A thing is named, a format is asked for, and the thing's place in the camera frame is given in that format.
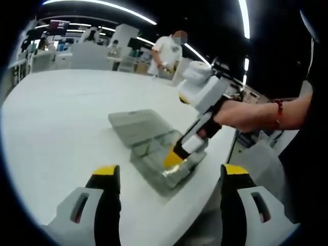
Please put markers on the clear plastic guide fixture box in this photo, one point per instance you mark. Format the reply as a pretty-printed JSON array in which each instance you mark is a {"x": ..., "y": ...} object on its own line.
[{"x": 143, "y": 133}]

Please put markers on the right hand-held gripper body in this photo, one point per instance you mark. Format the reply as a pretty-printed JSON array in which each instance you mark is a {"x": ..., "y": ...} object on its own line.
[{"x": 202, "y": 89}]

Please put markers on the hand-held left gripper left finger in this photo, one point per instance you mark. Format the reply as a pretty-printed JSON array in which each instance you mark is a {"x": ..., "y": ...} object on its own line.
[{"x": 66, "y": 215}]

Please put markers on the purple wall screen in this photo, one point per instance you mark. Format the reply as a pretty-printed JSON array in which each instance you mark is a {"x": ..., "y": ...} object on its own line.
[{"x": 59, "y": 25}]

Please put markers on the person's black shirt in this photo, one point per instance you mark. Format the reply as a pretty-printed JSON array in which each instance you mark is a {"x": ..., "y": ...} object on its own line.
[{"x": 315, "y": 64}]

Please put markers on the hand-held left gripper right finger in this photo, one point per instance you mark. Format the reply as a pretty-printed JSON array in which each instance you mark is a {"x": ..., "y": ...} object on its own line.
[{"x": 246, "y": 217}]

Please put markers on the white mesh office chair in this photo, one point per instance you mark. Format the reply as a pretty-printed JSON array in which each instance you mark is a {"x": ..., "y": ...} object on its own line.
[{"x": 261, "y": 164}]

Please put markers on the person's right hand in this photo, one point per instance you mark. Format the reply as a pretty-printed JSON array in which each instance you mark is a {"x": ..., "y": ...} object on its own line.
[{"x": 246, "y": 115}]

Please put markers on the straight ceiling light strip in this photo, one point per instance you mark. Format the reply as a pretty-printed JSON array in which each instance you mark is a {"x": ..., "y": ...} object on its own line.
[{"x": 246, "y": 20}]

